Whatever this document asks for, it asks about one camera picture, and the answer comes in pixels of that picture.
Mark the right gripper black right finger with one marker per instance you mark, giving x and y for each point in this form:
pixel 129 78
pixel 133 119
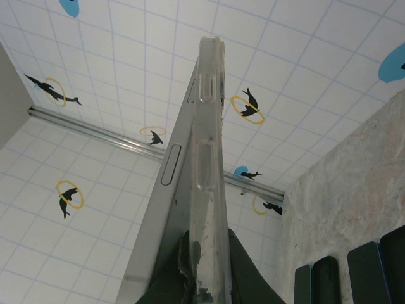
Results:
pixel 250 285

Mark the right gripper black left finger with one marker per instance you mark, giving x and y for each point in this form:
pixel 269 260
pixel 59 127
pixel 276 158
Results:
pixel 171 285

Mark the dark teal-edged smartphone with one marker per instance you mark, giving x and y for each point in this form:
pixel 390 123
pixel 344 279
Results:
pixel 303 286

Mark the black phone case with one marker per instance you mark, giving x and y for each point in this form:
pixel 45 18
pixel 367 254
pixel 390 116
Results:
pixel 395 263
pixel 326 282

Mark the silver smartphone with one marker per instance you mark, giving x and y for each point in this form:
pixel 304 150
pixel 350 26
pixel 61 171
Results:
pixel 177 206

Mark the blue smartphone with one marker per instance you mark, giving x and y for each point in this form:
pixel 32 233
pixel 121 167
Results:
pixel 367 275

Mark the black smartphone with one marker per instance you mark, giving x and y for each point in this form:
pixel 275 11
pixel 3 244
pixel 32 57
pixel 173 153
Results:
pixel 209 142

